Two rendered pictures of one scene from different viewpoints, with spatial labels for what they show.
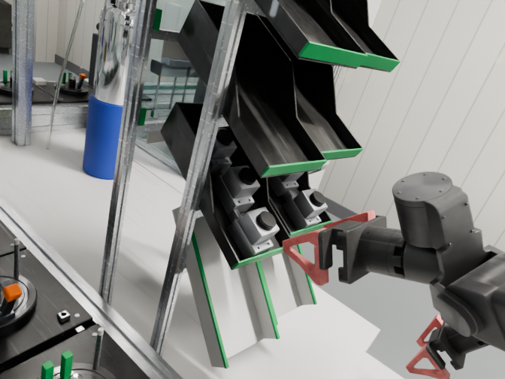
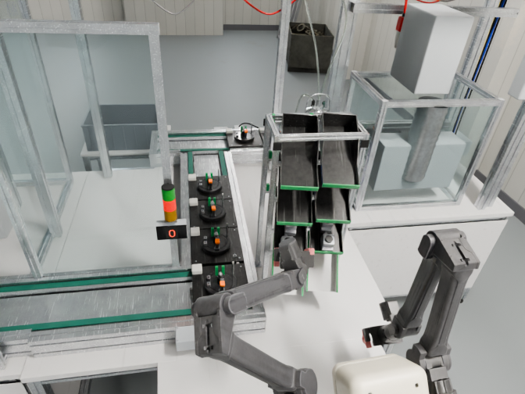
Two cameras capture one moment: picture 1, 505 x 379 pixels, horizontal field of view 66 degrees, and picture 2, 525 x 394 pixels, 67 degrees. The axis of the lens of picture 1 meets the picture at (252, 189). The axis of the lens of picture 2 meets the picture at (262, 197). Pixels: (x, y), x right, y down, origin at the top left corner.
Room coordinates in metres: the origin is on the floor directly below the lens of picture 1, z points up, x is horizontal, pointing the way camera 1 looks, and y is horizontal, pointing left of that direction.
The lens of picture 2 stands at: (-0.33, -0.80, 2.29)
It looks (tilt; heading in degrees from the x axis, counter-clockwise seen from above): 36 degrees down; 47
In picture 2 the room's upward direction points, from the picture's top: 4 degrees clockwise
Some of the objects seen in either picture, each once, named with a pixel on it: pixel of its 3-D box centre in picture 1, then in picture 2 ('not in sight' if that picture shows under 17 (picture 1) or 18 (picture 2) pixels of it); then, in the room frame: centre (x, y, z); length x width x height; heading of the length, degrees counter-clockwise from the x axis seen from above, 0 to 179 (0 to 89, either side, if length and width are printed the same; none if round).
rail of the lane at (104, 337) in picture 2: not in sight; (154, 330); (0.03, 0.16, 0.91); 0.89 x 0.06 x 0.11; 150
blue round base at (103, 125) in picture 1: (109, 136); not in sight; (1.27, 0.54, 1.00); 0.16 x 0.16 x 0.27
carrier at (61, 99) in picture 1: (72, 81); not in sight; (1.69, 0.92, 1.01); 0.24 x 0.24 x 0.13; 60
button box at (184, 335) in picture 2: not in sight; (203, 335); (0.16, 0.01, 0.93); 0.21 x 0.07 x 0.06; 150
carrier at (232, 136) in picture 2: not in sight; (244, 132); (1.27, 1.17, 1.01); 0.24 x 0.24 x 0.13; 60
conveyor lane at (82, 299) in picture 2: not in sight; (150, 296); (0.10, 0.33, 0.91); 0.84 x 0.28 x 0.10; 150
